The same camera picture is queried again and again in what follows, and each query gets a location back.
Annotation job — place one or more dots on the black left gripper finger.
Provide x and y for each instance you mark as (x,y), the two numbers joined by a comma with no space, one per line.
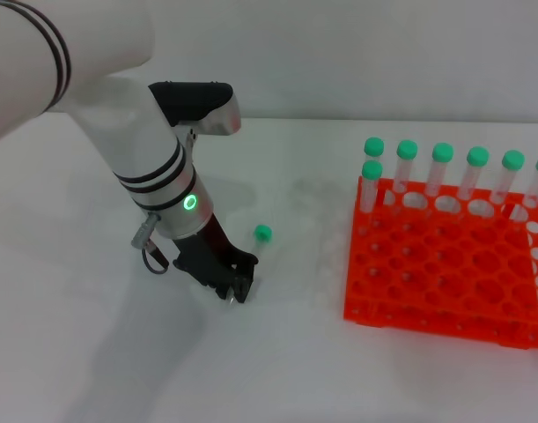
(226,290)
(246,277)

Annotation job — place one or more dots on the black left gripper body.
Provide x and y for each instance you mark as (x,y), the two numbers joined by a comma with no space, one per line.
(207,255)

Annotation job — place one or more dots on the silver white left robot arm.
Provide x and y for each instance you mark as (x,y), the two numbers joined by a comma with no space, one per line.
(132,141)

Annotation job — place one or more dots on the orange test tube rack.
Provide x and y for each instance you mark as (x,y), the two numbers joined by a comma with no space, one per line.
(440,273)

